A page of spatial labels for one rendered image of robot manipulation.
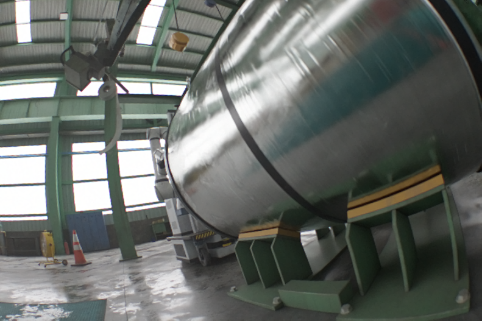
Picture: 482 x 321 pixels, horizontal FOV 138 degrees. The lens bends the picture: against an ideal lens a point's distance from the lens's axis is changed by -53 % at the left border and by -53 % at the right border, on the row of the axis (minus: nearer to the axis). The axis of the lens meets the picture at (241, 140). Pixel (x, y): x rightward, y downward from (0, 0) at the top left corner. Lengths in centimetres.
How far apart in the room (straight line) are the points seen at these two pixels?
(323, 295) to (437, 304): 33
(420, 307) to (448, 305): 7
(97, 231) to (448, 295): 1053
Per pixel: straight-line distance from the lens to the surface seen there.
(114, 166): 437
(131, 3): 151
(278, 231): 85
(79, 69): 153
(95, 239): 1049
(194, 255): 202
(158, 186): 193
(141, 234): 1091
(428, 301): 60
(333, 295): 65
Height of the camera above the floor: 41
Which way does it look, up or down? 19 degrees up
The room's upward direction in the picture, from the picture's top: 19 degrees counter-clockwise
